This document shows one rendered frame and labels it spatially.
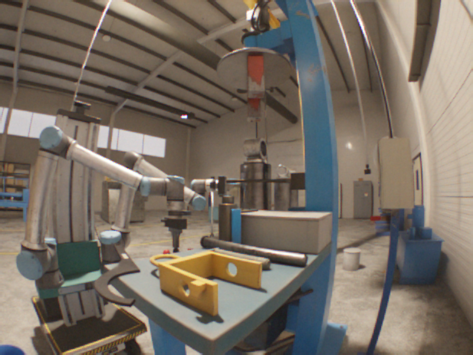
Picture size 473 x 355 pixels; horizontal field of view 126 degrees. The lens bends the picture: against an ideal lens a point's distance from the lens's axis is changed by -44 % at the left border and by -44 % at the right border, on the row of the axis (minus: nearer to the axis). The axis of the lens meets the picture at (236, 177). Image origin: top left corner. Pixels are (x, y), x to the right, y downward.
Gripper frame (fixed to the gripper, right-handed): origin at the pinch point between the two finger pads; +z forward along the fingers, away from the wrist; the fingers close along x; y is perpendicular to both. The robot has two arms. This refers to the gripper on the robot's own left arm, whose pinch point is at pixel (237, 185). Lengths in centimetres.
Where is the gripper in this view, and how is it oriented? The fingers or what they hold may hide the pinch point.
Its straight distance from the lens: 147.3
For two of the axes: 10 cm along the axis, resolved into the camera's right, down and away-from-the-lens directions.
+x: -0.1, 10.0, -0.8
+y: 2.5, 0.8, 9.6
